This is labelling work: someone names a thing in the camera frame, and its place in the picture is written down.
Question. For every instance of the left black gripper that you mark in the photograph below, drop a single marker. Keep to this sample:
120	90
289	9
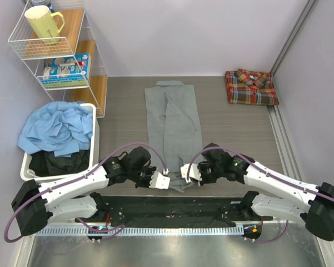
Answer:
151	169

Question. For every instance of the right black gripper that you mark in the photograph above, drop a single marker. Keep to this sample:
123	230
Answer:
204	180

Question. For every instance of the grey long sleeve shirt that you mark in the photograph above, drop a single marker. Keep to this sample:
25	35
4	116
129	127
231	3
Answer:
173	126

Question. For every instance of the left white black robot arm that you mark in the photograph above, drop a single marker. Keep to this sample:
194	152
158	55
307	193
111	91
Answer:
38	204

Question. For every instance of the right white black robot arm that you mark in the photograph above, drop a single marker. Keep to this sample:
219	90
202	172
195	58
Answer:
307	204

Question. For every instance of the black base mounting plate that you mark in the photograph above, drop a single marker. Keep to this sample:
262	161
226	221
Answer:
173	212

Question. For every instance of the folded plaid shirt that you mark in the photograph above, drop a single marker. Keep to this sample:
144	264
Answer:
250	88

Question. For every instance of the light blue shirt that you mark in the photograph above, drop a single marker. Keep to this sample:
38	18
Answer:
62	128

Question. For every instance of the black garment in bin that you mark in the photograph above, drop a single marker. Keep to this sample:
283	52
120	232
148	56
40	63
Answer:
45	163

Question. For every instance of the white plastic laundry bin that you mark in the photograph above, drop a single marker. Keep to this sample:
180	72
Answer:
27	174

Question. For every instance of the blue picture box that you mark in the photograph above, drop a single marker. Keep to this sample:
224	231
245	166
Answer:
66	71

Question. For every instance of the yellow mug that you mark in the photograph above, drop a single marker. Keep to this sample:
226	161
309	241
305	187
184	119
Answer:
46	25

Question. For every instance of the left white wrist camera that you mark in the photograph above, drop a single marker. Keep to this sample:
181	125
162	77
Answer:
160	180

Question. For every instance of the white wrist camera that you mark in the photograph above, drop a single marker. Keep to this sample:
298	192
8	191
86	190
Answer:
190	173
160	180

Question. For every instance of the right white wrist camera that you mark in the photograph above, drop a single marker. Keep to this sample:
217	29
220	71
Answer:
190	173

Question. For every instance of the aluminium rail frame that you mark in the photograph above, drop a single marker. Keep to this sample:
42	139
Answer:
247	129

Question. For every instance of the white wire shelf rack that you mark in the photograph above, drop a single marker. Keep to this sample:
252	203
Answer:
76	37

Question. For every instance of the aluminium corner post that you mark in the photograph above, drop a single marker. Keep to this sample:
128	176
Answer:
295	31

